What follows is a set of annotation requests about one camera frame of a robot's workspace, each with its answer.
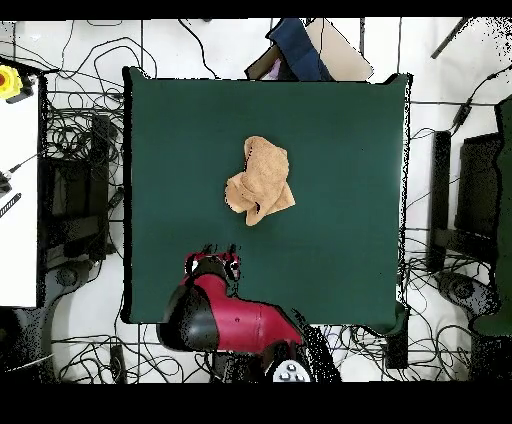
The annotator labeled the tan terry towel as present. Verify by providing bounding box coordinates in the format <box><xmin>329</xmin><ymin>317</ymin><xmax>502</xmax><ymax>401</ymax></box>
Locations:
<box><xmin>224</xmin><ymin>135</ymin><xmax>297</xmax><ymax>228</ymax></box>

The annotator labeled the dark green table cloth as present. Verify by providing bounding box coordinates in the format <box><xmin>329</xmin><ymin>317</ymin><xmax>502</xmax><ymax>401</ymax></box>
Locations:
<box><xmin>121</xmin><ymin>65</ymin><xmax>413</xmax><ymax>335</ymax></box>

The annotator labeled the black power strip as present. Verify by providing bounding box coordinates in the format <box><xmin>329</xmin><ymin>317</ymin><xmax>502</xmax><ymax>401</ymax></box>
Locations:
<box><xmin>109</xmin><ymin>344</ymin><xmax>128</xmax><ymax>383</ymax></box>

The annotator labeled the white side table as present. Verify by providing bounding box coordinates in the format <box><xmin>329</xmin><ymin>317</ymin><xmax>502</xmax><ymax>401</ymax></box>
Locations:
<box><xmin>0</xmin><ymin>77</ymin><xmax>41</xmax><ymax>309</ymax></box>

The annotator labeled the black table leg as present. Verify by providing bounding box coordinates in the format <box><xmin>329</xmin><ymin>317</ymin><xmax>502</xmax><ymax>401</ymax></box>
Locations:
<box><xmin>384</xmin><ymin>307</ymin><xmax>410</xmax><ymax>370</ymax></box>

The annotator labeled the black ribbed strip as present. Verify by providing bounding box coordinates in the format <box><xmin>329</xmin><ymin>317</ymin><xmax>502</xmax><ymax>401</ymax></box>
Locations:
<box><xmin>0</xmin><ymin>192</ymin><xmax>23</xmax><ymax>219</ymax></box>

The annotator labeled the dark blue cloth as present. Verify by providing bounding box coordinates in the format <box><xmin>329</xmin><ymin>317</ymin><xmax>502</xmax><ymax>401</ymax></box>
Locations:
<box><xmin>266</xmin><ymin>17</ymin><xmax>333</xmax><ymax>82</ymax></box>

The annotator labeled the brown cardboard box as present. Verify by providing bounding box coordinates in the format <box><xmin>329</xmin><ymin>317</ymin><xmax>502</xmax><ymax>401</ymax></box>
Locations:
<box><xmin>244</xmin><ymin>17</ymin><xmax>375</xmax><ymax>83</ymax></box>

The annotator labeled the yellow emergency stop button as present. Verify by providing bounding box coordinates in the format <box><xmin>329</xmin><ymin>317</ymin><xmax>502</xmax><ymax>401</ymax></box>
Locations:
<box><xmin>0</xmin><ymin>63</ymin><xmax>36</xmax><ymax>105</ymax></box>

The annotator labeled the thin black rod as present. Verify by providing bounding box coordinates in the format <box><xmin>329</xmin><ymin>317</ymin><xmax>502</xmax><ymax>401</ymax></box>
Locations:
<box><xmin>430</xmin><ymin>16</ymin><xmax>475</xmax><ymax>60</ymax></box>

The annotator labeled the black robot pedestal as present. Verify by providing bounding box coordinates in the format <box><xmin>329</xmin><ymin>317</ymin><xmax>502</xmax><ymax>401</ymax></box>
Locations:
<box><xmin>209</xmin><ymin>347</ymin><xmax>273</xmax><ymax>383</ymax></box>

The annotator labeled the black cable tangle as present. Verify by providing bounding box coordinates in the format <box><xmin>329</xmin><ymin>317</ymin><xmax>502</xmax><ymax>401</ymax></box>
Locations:
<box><xmin>403</xmin><ymin>227</ymin><xmax>477</xmax><ymax>381</ymax></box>
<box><xmin>51</xmin><ymin>333</ymin><xmax>211</xmax><ymax>383</ymax></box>
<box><xmin>41</xmin><ymin>19</ymin><xmax>159</xmax><ymax>161</ymax></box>

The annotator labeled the single black floor cable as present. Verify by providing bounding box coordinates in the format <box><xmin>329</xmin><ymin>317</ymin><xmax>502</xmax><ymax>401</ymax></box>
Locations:
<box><xmin>177</xmin><ymin>18</ymin><xmax>220</xmax><ymax>80</ymax></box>

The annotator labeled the black plug with cable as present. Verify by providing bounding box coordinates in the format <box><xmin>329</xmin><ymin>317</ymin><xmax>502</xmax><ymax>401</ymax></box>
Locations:
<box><xmin>0</xmin><ymin>152</ymin><xmax>43</xmax><ymax>198</ymax></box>

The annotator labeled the black power adapter cable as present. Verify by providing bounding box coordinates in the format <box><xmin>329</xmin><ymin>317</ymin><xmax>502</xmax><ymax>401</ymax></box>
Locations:
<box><xmin>411</xmin><ymin>63</ymin><xmax>512</xmax><ymax>139</ymax></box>

